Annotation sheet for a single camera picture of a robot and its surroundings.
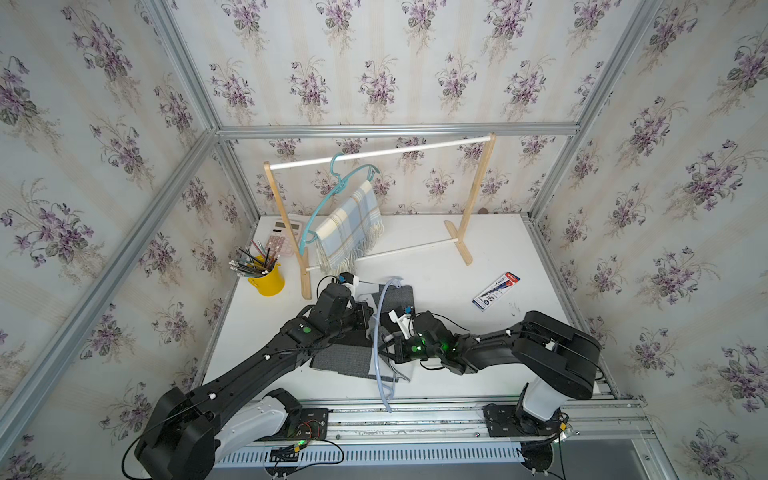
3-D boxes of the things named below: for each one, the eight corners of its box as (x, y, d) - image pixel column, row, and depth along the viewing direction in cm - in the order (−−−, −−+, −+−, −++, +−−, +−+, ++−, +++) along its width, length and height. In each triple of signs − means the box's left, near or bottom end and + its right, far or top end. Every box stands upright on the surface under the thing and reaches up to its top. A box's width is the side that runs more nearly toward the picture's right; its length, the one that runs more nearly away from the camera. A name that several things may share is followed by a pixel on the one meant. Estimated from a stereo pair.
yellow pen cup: (259, 297, 99) (247, 279, 90) (266, 274, 105) (255, 255, 96) (281, 297, 99) (271, 279, 90) (287, 275, 105) (278, 255, 96)
